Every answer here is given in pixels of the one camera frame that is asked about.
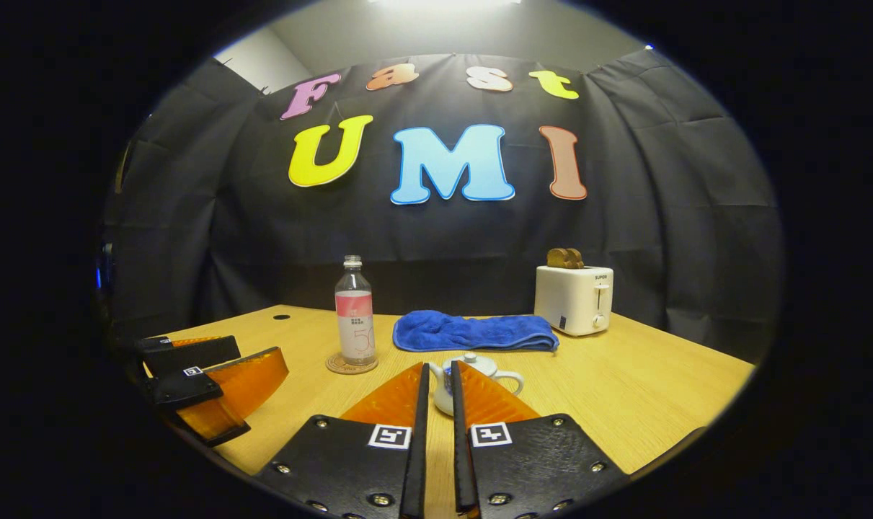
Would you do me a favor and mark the white teacup blue print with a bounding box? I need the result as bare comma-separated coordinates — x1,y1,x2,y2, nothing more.
429,357,526,417

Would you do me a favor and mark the white toaster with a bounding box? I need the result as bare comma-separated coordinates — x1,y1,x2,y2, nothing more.
534,265,614,337

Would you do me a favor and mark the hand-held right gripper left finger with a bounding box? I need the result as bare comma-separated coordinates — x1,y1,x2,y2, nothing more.
253,362,431,519

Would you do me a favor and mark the clear water bottle pink label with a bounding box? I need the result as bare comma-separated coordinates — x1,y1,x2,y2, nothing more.
334,255,377,366

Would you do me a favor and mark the round brown coaster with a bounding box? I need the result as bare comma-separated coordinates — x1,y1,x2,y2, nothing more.
326,352,379,376

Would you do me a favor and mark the ceiling light strip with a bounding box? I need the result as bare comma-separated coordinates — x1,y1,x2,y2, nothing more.
368,0,523,8

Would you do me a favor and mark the blue towel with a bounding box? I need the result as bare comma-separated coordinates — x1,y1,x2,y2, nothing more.
393,310,560,353

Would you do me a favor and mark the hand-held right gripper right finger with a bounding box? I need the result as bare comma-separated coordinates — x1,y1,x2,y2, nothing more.
451,360,632,519

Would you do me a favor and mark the black backdrop cloth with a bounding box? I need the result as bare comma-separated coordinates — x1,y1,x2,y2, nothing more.
101,47,783,365

